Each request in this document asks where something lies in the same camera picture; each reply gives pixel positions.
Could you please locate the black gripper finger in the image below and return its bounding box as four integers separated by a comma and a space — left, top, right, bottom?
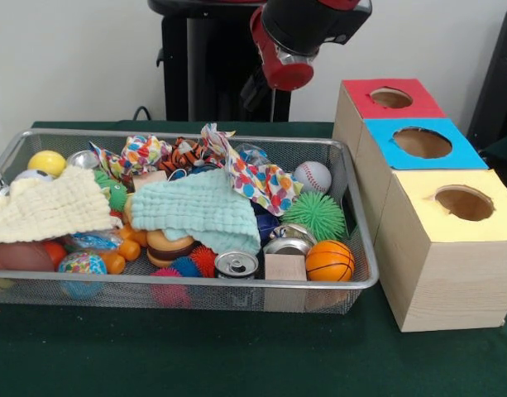
240, 68, 265, 103
246, 80, 271, 113

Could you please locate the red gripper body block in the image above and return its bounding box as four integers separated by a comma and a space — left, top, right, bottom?
250, 6, 315, 92

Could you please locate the clear crinkled plastic packet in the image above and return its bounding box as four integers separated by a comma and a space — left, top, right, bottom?
236, 142, 270, 165

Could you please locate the polka-dot cloth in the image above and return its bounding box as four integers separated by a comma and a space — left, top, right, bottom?
201, 122, 304, 217

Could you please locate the mint waffle cloth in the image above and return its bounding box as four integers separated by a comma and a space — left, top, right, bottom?
129, 168, 261, 254

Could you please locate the cream waffle cloth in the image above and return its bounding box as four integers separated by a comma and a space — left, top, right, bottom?
0, 165, 124, 245

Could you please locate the silver mesh bin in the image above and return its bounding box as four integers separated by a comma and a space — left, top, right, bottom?
0, 127, 380, 315

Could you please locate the wooden box with three holes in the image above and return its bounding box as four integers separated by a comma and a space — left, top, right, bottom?
332, 77, 507, 333

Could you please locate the white toy baseball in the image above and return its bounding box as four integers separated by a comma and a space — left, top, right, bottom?
293, 160, 332, 194

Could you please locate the large green spiky ball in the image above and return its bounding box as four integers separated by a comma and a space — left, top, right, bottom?
281, 189, 346, 242

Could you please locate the crushed silver can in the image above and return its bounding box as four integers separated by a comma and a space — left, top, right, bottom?
263, 222, 318, 256

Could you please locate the silver can with pull tab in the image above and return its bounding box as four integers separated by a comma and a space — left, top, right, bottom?
214, 250, 261, 280

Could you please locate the wooden block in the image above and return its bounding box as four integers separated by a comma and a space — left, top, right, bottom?
264, 253, 308, 282

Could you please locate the orange toy basketball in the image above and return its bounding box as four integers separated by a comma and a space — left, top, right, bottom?
305, 239, 356, 283

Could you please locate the yellow ball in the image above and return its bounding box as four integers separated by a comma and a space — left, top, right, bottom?
27, 150, 68, 177

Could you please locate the dark green table cloth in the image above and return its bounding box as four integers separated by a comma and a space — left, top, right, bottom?
480, 131, 507, 177
0, 119, 507, 397

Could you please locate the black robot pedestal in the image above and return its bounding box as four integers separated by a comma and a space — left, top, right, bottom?
147, 0, 323, 122

